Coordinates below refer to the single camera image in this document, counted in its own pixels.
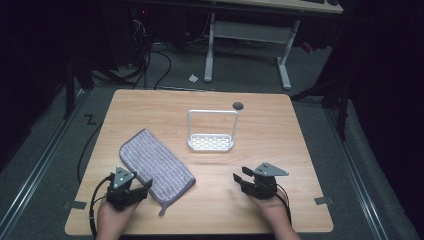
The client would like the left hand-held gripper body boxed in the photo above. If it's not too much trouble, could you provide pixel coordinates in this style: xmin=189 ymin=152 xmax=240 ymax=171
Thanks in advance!
xmin=105 ymin=166 xmax=150 ymax=211

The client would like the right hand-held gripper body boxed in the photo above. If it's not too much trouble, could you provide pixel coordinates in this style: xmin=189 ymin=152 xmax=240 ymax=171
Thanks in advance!
xmin=240 ymin=162 xmax=290 ymax=201

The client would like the purple-grey striped cloth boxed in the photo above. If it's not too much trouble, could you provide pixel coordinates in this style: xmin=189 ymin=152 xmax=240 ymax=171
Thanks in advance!
xmin=118 ymin=128 xmax=197 ymax=217

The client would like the person's right hand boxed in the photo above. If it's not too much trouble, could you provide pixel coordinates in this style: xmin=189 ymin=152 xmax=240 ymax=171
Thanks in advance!
xmin=247 ymin=193 xmax=290 ymax=225

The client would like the person's left hand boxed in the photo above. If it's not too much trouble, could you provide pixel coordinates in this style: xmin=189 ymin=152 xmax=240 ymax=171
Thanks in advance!
xmin=96 ymin=198 xmax=142 ymax=232

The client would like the white towel rack with tray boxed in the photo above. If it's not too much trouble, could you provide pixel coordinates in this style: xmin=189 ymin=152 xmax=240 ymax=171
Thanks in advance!
xmin=186 ymin=109 xmax=240 ymax=153

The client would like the black metal stand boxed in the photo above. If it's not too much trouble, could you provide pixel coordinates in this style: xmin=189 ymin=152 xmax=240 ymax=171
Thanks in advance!
xmin=62 ymin=54 xmax=96 ymax=120
xmin=289 ymin=74 xmax=352 ymax=142

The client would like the white-legged desk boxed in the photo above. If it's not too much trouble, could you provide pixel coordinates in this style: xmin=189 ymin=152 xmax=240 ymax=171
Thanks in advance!
xmin=203 ymin=0 xmax=345 ymax=92

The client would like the dark computer tower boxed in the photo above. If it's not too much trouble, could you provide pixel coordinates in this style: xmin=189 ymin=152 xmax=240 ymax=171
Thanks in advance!
xmin=129 ymin=5 xmax=152 ymax=69

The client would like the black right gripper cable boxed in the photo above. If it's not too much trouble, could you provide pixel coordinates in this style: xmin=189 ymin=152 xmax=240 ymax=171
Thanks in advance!
xmin=275 ymin=183 xmax=294 ymax=225

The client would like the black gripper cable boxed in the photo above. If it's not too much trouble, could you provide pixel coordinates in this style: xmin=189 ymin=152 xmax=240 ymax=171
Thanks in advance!
xmin=275 ymin=183 xmax=294 ymax=225
xmin=87 ymin=174 xmax=115 ymax=240

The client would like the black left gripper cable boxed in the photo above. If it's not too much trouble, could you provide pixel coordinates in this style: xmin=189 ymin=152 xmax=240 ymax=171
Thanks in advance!
xmin=87 ymin=174 xmax=115 ymax=240

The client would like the thin black cable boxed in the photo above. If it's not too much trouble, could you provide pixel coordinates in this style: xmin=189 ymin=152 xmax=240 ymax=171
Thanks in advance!
xmin=76 ymin=120 xmax=105 ymax=185

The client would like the metal floor rail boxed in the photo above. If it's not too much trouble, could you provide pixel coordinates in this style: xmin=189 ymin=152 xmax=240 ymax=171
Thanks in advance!
xmin=0 ymin=89 xmax=90 ymax=238
xmin=327 ymin=108 xmax=390 ymax=240

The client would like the black floor cable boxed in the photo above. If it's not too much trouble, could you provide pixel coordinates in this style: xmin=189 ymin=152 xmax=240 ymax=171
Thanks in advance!
xmin=131 ymin=41 xmax=173 ymax=91

